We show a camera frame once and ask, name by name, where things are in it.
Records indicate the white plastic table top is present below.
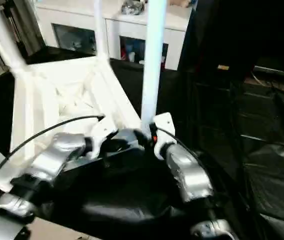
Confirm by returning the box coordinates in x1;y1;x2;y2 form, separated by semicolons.
0;55;149;194

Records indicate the black work mat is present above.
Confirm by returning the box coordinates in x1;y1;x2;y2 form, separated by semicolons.
0;46;284;240

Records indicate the white glass-door cabinet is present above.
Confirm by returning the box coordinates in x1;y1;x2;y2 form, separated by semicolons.
34;0;194;71

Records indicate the grey crumpled bundle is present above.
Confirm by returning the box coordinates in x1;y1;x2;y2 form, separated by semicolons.
121;0;147;16

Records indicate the brown plush bear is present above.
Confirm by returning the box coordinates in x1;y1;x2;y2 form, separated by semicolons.
169;0;194;8

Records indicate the black flat device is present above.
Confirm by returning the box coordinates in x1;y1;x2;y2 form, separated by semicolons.
252;65;284;83

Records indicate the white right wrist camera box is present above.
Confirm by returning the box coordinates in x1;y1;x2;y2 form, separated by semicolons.
151;112;177;161

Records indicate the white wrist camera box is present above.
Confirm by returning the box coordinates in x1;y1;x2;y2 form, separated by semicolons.
89;117;119;157
151;112;177;161

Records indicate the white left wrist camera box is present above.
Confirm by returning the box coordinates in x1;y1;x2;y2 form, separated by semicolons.
89;117;119;157

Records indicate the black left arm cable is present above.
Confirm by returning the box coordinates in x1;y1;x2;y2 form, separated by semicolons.
0;115;106;197

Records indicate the grey metal rack frame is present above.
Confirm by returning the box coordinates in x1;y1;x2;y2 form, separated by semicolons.
0;0;45;66

